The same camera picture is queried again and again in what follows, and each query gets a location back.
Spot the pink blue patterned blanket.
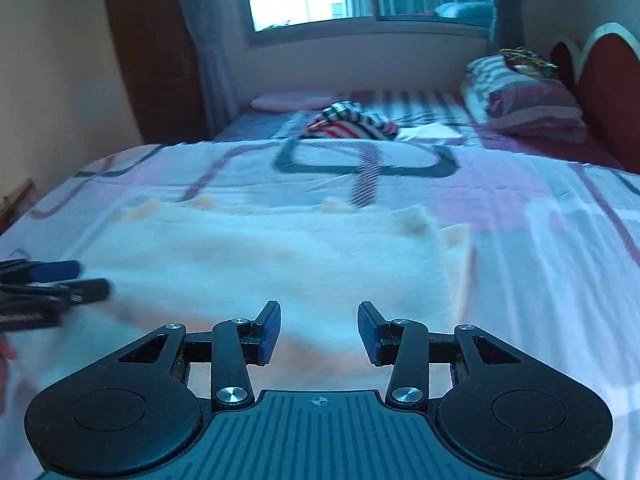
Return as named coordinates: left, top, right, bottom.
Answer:
left=0, top=137, right=640, bottom=480

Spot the person's left hand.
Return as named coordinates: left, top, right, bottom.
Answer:
left=0, top=336, right=19, bottom=413

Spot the gold patterned cloth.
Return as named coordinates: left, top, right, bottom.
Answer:
left=498, top=47, right=559, bottom=81

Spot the cream knit sweater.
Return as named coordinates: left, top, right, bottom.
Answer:
left=65, top=197, right=474, bottom=391

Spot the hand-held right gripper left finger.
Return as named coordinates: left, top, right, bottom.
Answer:
left=117, top=300, right=282, bottom=409

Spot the blue sheer curtain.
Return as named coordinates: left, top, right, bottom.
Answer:
left=479, top=0, right=527, bottom=57
left=169, top=0, right=252, bottom=137

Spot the black white striped garment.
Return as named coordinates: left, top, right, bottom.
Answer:
left=299, top=101, right=401, bottom=142

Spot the pink cushion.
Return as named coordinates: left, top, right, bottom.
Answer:
left=249, top=90, right=342, bottom=113

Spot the striped pillow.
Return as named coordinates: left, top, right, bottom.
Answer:
left=460, top=54, right=589, bottom=144

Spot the white cloth piece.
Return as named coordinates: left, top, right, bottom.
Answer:
left=396, top=122, right=462, bottom=144

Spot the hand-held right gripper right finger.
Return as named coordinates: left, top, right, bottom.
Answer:
left=357, top=300, right=524, bottom=407

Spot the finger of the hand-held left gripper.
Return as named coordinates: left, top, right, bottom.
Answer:
left=0, top=259, right=82, bottom=285
left=0, top=278, right=112, bottom=306

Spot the brown wooden wardrobe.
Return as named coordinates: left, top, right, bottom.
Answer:
left=101, top=0, right=212, bottom=147

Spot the striped bed sheet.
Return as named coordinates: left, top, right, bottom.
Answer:
left=214, top=88, right=626, bottom=171

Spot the red white headboard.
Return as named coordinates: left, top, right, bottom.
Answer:
left=549, top=22, right=640, bottom=172

